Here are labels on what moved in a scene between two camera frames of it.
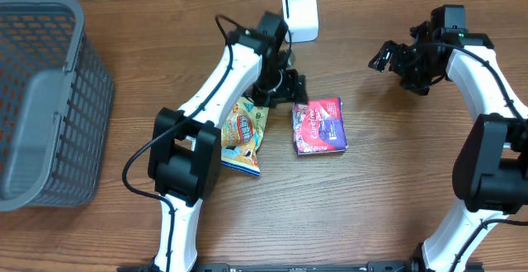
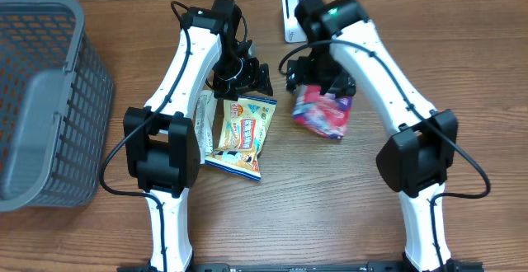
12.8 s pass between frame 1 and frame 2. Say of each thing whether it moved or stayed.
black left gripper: moved
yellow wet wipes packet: stayed
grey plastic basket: stayed
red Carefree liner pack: moved
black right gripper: moved
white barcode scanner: stayed
